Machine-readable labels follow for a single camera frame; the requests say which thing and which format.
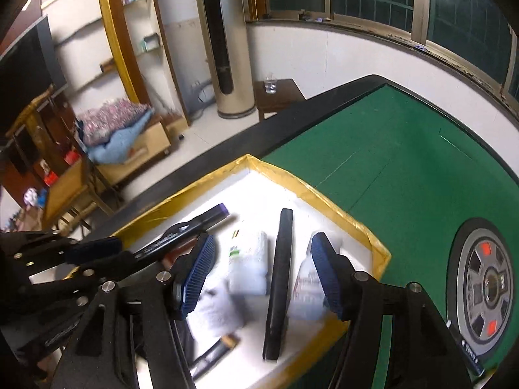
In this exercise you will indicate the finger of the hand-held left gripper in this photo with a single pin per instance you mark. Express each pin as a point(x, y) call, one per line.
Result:
point(93, 251)
point(121, 265)

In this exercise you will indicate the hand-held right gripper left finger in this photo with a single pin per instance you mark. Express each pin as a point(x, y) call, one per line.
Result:
point(198, 273)

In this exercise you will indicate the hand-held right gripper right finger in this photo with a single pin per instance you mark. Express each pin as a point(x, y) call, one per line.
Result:
point(328, 275)

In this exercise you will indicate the white plastic bottle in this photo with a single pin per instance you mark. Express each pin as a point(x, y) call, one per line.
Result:
point(219, 312)
point(302, 291)
point(249, 267)

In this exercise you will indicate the black marker purple band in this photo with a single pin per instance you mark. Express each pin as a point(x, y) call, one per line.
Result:
point(279, 283)

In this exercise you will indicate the black marker cream end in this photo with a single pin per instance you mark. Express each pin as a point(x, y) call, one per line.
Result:
point(219, 352)

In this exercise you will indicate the white and gold cardboard box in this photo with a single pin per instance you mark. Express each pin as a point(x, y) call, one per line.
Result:
point(259, 194)

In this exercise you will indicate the wooden chair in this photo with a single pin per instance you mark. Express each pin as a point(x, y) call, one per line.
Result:
point(69, 194)

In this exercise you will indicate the low wooden bench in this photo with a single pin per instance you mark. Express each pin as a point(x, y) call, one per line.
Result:
point(150, 146)

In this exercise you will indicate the floral cushion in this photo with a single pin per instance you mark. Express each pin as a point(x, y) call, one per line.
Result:
point(113, 119)

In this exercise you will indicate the round grey table control panel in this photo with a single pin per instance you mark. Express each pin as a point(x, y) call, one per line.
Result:
point(478, 291)

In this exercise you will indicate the small brown side table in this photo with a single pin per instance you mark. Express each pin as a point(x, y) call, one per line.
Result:
point(284, 101)

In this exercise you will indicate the black television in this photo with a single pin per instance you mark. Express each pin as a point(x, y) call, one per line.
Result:
point(24, 73)

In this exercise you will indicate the clear drinking glass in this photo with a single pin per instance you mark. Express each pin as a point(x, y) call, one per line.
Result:
point(270, 85)

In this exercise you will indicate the tall floor air conditioner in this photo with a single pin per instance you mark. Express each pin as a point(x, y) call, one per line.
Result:
point(235, 69)

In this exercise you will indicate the small teal box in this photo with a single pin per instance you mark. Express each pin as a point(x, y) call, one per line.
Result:
point(151, 42)

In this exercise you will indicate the gold arched shelf frame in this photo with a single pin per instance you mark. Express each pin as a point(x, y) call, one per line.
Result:
point(117, 48)

